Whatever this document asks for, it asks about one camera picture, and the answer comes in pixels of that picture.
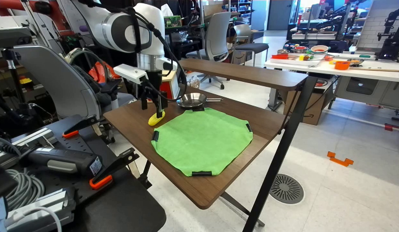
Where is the white table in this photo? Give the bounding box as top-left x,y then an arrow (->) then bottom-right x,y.
264,52 -> 399,111

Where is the orange floor marker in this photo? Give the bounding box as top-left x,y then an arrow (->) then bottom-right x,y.
327,151 -> 354,167

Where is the round floor drain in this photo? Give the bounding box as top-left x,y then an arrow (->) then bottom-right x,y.
269,174 -> 305,205

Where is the aluminium rail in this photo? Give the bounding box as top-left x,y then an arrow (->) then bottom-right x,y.
0,127 -> 58,169

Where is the camera on mount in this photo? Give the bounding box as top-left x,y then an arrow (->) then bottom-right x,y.
0,26 -> 34,115

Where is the coil of grey cable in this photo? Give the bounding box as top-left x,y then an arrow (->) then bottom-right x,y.
4,169 -> 45,211

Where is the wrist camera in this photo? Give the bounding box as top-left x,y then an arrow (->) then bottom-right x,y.
113,64 -> 149,84

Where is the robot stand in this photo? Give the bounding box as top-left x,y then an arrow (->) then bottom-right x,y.
0,114 -> 167,232

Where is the yellow plastic maize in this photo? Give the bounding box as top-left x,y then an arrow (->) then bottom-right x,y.
148,111 -> 166,127

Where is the red and white box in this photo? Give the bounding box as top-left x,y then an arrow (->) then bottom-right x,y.
160,70 -> 181,100

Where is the cardboard box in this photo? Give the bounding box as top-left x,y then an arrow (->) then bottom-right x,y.
283,90 -> 326,126

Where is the green box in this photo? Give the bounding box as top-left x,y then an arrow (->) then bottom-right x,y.
164,15 -> 182,28

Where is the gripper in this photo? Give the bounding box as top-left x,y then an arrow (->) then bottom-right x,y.
141,70 -> 166,119

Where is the black and orange clamp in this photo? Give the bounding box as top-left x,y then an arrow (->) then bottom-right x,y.
89,148 -> 140,190
62,115 -> 107,139

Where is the grey office chair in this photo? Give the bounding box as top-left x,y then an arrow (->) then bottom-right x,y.
12,44 -> 136,144
186,12 -> 232,90

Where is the black and grey handheld device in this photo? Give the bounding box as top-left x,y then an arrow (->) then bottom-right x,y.
25,148 -> 103,176

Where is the green cloth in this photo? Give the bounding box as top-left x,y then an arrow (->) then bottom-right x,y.
151,107 -> 254,177

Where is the grey cabinet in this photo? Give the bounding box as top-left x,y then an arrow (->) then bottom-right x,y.
335,76 -> 399,109

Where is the chair with dark seat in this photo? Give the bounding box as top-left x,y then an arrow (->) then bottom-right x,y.
233,24 -> 270,67

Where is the silver frying pan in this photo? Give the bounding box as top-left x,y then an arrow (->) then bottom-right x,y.
176,93 -> 223,109

